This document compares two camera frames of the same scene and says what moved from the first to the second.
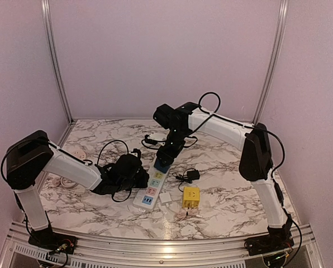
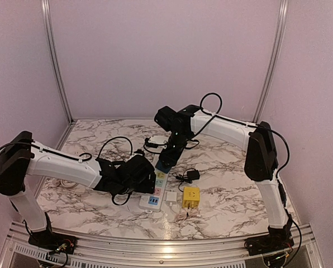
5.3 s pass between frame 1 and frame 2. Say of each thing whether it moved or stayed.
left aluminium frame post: stayed
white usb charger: moved
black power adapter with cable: stayed
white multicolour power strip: moved
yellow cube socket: stayed
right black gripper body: stayed
